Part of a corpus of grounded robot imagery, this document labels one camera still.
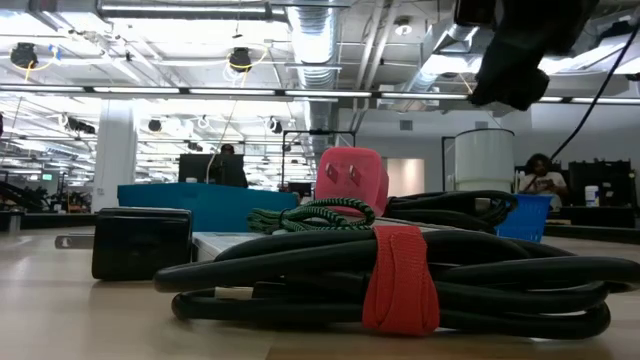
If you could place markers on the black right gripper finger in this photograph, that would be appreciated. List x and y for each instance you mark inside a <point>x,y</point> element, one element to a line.
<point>510,80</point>

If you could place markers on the red wall charger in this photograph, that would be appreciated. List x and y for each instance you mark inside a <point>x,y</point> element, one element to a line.
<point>350,175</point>

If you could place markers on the white printed box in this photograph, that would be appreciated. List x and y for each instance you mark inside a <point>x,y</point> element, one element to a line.
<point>215,242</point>

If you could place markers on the black wall charger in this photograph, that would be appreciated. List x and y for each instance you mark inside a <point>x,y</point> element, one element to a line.
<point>140,245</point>

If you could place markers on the teal plastic bin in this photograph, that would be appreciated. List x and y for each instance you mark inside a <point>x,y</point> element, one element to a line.
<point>210,207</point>

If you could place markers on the white cylindrical container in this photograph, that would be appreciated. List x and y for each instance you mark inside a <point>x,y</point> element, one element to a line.
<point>484,160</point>

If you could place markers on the person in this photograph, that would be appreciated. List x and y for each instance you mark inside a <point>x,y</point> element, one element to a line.
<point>542,180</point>
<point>229,165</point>

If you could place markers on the black cabinet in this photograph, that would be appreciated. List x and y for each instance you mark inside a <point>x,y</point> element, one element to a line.
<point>600,182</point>

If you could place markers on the blue plastic basket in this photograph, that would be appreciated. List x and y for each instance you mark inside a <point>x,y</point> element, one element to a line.
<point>525,217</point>

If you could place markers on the white canister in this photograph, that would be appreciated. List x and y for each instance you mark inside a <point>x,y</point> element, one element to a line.
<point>592,196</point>

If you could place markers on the black monitor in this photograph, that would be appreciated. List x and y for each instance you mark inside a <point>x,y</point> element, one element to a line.
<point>197,170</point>

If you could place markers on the white column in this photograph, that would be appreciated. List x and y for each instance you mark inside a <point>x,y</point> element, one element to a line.
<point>115,155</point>

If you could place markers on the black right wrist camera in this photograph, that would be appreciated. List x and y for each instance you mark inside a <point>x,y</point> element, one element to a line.
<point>475,11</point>

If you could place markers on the black stand frame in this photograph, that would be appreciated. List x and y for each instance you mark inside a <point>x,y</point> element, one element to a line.
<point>283,160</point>

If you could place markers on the black aluminium table frame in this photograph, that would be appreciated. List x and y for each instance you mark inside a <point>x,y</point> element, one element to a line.
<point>50,220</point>

